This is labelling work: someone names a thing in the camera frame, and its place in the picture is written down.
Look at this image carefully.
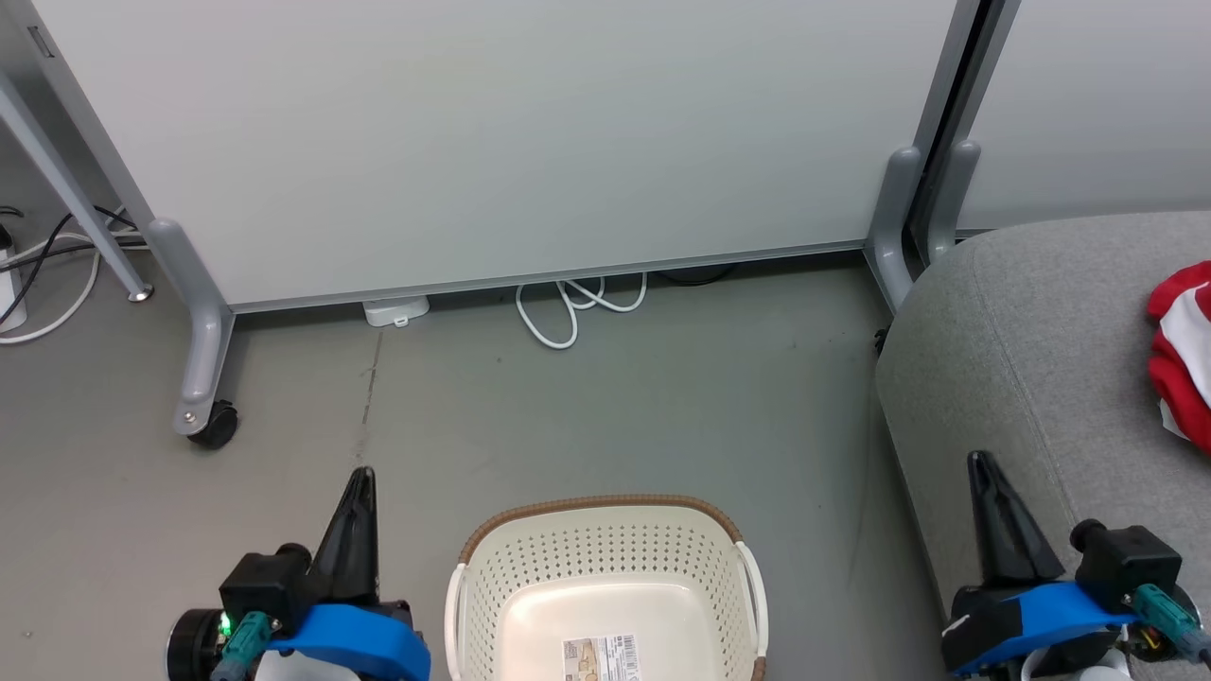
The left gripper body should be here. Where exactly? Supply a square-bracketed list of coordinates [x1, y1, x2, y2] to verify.
[166, 608, 228, 681]

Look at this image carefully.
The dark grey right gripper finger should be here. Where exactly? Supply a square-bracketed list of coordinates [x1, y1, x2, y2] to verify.
[977, 452, 1065, 585]
[967, 452, 1021, 587]

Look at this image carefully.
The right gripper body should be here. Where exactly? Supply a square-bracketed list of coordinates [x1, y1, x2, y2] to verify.
[941, 585, 1018, 674]

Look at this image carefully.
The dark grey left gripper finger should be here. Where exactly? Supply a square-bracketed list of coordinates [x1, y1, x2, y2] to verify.
[312, 466, 365, 606]
[352, 466, 381, 606]

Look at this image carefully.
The red and white garment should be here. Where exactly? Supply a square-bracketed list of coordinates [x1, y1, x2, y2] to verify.
[1147, 262, 1211, 455]

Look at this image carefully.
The grey upholstered seat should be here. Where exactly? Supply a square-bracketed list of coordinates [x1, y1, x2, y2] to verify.
[875, 210, 1211, 681]

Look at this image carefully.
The cream perforated laundry basket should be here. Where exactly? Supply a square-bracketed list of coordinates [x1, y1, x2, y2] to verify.
[445, 494, 769, 681]

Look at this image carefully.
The black left connector box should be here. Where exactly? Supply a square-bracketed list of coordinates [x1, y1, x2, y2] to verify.
[219, 544, 313, 625]

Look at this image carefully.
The black connector box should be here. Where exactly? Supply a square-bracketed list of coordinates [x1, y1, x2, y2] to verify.
[219, 544, 313, 625]
[1071, 518, 1184, 616]

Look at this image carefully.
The black right connector box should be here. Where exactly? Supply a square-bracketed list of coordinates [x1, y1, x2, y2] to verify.
[1071, 518, 1184, 616]

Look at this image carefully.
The black caster wheel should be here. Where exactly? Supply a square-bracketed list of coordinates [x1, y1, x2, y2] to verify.
[187, 399, 239, 450]

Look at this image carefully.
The white power adapter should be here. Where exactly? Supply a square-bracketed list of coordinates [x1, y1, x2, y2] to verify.
[363, 295, 430, 329]

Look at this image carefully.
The paper barcode label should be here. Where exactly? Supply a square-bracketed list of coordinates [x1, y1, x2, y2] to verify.
[562, 635, 642, 681]

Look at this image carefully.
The white power strip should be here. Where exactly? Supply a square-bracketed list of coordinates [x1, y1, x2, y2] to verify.
[0, 244, 29, 332]

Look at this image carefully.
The wide white partition panel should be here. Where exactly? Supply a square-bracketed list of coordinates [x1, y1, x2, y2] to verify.
[26, 0, 990, 450]

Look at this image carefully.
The narrow white partition panel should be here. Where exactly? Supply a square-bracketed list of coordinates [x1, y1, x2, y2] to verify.
[922, 0, 1211, 268]

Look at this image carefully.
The grey desk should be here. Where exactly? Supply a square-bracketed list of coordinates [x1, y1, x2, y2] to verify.
[0, 71, 154, 304]

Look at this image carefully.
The teal left cable plug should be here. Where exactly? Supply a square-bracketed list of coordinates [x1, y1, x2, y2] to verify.
[210, 613, 272, 681]

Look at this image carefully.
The teal cable plug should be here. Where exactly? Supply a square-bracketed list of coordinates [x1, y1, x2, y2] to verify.
[210, 613, 272, 681]
[1131, 585, 1211, 663]

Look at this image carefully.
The blue right camera mount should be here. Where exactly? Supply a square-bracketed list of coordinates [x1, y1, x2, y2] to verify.
[951, 580, 1136, 674]

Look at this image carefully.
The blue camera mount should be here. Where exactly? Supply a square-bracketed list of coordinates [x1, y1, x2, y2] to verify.
[270, 603, 431, 681]
[951, 580, 1136, 674]

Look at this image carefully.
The blue left camera mount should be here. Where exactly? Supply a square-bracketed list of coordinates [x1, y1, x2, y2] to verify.
[270, 603, 431, 681]

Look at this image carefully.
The teal right cable plug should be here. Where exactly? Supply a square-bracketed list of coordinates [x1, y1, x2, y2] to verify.
[1131, 585, 1211, 663]

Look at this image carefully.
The white looped cable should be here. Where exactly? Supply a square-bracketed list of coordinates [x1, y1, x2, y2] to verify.
[515, 271, 650, 352]

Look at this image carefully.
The white floor cable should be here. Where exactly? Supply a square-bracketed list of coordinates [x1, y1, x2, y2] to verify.
[0, 232, 103, 344]

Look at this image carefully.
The short black cable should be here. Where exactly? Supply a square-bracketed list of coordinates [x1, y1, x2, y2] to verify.
[653, 265, 739, 287]

